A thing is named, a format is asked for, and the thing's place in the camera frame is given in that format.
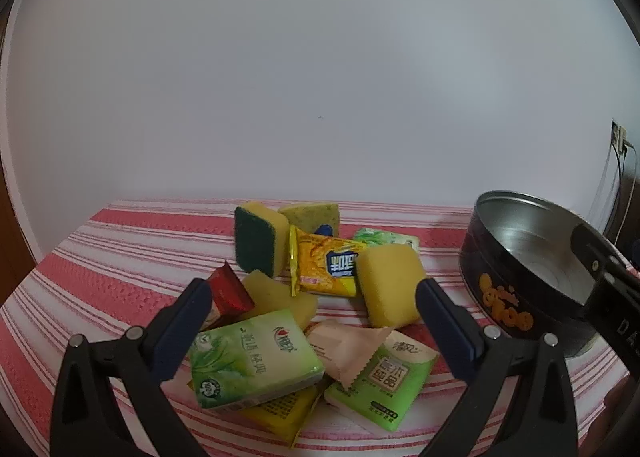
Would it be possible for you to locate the green tissue pack beige label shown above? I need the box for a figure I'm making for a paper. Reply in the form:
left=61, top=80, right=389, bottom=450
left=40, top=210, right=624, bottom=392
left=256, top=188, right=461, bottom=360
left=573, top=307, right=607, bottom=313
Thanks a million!
left=324, top=329, right=440, bottom=433

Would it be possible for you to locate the beige snack packet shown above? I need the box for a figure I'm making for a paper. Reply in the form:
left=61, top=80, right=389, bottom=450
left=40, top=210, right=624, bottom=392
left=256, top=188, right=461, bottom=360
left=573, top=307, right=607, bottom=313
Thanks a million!
left=306, top=319, right=396, bottom=392

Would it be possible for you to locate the plain yellow sponge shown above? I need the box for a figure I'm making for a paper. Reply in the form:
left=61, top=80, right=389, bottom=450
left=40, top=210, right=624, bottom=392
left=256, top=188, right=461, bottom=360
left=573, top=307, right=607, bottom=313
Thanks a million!
left=239, top=269, right=320, bottom=328
left=356, top=243, right=427, bottom=329

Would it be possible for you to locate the black round metal tin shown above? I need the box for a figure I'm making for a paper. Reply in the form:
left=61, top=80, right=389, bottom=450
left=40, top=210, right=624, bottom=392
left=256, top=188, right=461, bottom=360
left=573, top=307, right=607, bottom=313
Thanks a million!
left=458, top=190, right=616, bottom=372

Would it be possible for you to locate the red white striped cloth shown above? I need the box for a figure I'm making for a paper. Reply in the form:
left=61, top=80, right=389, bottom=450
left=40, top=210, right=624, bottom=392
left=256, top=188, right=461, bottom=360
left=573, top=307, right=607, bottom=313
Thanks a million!
left=0, top=200, right=631, bottom=457

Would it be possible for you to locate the green-speckled yellow sponge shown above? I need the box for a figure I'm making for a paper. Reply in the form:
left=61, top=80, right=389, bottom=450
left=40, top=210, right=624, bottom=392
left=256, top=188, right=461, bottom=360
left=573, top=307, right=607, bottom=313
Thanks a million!
left=278, top=203, right=341, bottom=238

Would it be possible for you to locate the green leaf-print tissue pack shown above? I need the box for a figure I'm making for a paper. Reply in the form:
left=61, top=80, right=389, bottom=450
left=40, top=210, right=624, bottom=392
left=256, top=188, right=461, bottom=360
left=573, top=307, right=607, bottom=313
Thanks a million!
left=189, top=308, right=325, bottom=409
left=353, top=227, right=420, bottom=253

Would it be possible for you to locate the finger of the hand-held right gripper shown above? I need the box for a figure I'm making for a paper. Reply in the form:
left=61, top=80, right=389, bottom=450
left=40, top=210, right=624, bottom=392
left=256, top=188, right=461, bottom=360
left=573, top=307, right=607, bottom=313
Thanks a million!
left=571, top=223, right=638, bottom=288

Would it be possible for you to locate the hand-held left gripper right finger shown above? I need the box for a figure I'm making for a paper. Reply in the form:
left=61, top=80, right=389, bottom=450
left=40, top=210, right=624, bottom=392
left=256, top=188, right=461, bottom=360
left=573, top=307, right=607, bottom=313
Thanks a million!
left=415, top=277, right=581, bottom=457

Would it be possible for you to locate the white cable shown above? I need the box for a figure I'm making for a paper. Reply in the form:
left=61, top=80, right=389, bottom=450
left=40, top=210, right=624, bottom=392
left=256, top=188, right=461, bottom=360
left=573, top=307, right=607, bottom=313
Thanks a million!
left=587, top=144, right=618, bottom=233

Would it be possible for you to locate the yellow sponge with green scourer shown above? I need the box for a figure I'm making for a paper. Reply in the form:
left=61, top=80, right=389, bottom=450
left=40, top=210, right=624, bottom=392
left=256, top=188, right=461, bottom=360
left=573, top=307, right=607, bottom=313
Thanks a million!
left=234, top=202, right=291, bottom=279

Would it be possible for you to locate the black cable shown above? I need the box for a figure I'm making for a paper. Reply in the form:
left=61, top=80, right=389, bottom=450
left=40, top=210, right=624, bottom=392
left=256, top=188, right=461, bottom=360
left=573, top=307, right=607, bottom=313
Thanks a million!
left=602, top=144, right=635, bottom=243

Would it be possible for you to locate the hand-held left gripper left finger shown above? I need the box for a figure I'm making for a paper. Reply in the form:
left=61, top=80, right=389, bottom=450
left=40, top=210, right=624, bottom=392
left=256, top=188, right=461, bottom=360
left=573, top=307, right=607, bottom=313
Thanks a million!
left=50, top=278, right=213, bottom=457

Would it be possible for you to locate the brown wooden furniture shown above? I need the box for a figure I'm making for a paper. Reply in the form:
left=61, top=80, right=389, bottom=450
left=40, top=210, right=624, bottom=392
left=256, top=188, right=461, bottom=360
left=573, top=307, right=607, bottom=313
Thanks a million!
left=0, top=152, right=41, bottom=305

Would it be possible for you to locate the red snack packet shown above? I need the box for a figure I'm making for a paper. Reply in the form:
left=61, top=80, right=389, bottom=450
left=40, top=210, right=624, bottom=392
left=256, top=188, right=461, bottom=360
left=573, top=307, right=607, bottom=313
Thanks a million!
left=202, top=261, right=256, bottom=330

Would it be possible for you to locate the white wall socket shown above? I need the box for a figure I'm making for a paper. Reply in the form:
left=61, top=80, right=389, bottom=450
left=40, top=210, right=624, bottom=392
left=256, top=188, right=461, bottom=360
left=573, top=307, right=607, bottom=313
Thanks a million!
left=611, top=120, right=631, bottom=155

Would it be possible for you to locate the yellow biscuit packet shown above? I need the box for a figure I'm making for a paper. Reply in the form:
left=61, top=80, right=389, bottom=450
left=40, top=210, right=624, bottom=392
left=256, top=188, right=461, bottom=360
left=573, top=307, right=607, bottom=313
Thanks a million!
left=286, top=226, right=365, bottom=298

